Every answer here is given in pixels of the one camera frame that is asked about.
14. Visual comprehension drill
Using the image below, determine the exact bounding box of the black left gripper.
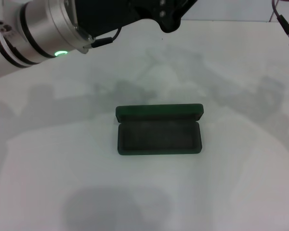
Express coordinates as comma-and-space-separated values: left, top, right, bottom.
72, 0, 198, 37

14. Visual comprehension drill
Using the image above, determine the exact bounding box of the green glasses case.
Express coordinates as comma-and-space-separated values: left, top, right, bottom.
115, 103, 205, 156

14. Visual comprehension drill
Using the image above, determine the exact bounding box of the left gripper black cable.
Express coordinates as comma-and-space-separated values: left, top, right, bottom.
83, 26, 123, 55

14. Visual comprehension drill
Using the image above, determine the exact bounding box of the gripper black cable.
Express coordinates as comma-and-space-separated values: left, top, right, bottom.
83, 26, 123, 55
271, 0, 289, 52

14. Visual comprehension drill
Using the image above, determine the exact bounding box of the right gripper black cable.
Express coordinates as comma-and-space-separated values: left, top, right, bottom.
271, 0, 289, 52

